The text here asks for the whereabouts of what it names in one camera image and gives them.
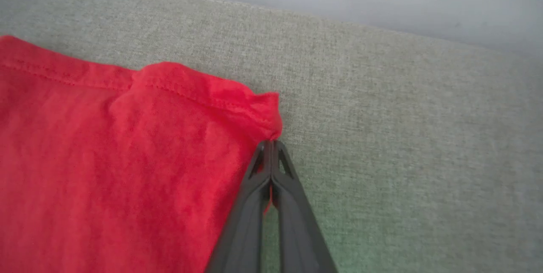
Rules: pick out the red garment with white stripes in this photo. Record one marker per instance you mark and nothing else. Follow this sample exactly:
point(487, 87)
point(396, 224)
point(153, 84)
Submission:
point(127, 171)

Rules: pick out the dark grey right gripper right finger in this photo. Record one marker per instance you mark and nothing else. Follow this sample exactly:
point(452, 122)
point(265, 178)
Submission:
point(299, 230)

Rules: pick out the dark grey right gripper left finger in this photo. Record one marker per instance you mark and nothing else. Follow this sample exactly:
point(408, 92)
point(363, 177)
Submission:
point(244, 230)

